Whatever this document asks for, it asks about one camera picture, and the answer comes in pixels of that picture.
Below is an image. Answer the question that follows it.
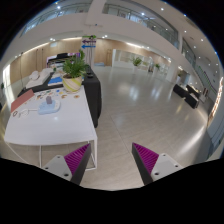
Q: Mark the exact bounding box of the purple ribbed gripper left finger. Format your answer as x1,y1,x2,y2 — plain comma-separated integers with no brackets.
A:
42,144,91,185

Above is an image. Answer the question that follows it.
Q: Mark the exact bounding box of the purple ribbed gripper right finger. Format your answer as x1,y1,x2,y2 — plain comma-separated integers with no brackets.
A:
132,143,182,185

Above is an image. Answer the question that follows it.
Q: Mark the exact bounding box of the grey charger plug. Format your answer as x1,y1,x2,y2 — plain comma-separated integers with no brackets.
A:
46,96,52,104

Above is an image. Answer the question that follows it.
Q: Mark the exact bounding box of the white rectangular table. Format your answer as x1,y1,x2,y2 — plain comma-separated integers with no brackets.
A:
3,85,99,171

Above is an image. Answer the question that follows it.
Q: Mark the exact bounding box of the black sofa bench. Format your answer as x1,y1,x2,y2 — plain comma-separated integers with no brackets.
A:
173,85,199,109

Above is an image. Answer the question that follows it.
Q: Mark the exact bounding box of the red flat board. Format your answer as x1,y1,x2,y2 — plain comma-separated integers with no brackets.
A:
11,89,34,112

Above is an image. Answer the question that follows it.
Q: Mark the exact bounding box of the black cloth covered table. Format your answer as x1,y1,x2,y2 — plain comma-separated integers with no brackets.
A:
17,65,102,129

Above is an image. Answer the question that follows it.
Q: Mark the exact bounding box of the white model on table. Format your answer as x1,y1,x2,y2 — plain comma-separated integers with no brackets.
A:
26,68,53,88

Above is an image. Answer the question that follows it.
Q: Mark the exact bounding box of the green potted plant striped pot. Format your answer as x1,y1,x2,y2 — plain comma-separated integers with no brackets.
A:
62,49,88,93

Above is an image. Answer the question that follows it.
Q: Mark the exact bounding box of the distant green potted plant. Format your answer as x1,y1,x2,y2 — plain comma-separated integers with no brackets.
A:
132,57,142,73

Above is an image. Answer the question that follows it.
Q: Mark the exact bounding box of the blue direction sign pillar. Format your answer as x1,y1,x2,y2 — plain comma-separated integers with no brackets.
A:
81,35,96,67

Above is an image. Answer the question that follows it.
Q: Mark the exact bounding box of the white charger cable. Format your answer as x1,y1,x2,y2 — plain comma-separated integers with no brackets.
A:
12,107,40,119

